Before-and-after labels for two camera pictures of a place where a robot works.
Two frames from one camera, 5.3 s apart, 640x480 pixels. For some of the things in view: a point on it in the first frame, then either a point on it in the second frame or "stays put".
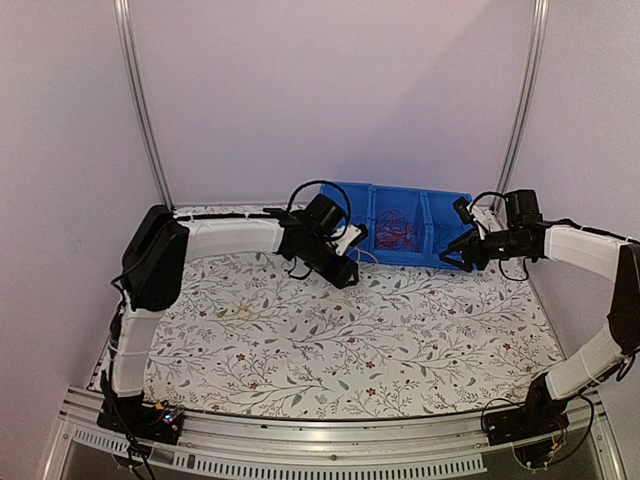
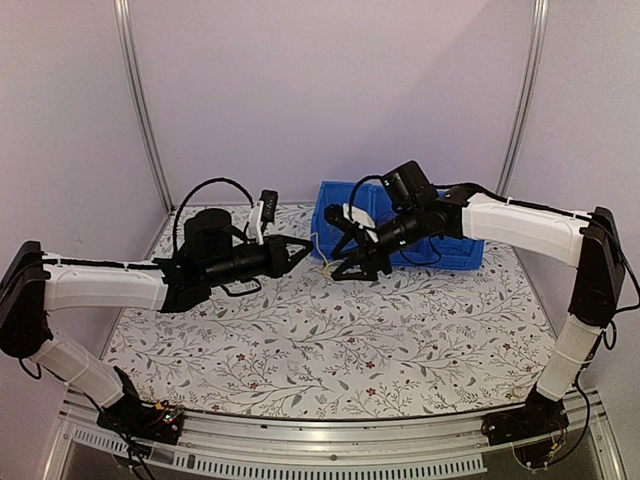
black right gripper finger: (461, 243) -> (344, 239)
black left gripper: (340, 274) -> (278, 259)
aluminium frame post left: (124, 22) stays put
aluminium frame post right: (525, 104) stays put
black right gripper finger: (456, 263) -> (357, 267)
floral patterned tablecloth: (252, 335) stays put
